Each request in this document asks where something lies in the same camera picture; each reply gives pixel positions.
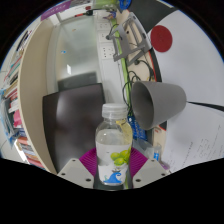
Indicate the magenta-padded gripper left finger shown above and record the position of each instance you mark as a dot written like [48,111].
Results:
[75,171]

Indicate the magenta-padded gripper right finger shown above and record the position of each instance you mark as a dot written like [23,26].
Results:
[150,170]

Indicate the clear plastic drink bottle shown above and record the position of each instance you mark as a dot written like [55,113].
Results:
[113,143]

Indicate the clear plastic box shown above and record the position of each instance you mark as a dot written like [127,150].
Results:
[150,150]

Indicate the small blue electronics box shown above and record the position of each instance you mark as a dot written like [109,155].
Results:
[137,130]

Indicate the black computer monitor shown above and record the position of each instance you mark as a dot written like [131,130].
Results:
[73,126]

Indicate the white paper sheet with writing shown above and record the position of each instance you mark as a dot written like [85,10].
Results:
[196,140]

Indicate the grey cup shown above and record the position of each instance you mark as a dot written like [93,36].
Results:
[163,100]

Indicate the wooden shelf with books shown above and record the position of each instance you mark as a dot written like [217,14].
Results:
[33,100]

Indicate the plain white paper sheet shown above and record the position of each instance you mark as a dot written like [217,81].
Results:
[190,66]

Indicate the grey metal laptop stand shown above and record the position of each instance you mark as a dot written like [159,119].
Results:
[125,43]

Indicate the flat round red coaster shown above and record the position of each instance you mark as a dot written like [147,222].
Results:
[161,38]

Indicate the dark wine bottle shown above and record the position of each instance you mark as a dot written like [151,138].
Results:
[90,12]

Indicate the purple hanging banner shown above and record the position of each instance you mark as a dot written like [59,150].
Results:
[55,11]

